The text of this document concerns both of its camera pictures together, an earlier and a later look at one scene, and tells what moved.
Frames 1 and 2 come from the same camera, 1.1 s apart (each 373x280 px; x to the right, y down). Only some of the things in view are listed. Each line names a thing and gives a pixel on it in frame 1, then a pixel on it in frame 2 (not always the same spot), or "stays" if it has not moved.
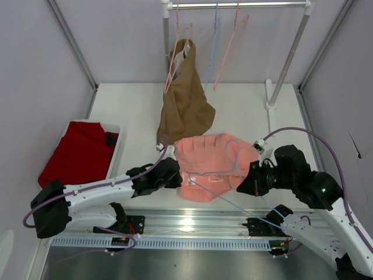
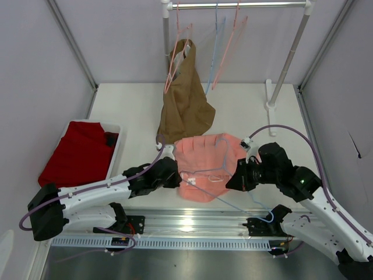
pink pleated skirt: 211,165 stays
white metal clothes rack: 271,91 stays
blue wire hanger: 233,168 -> 224,167
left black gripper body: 172,183 stays
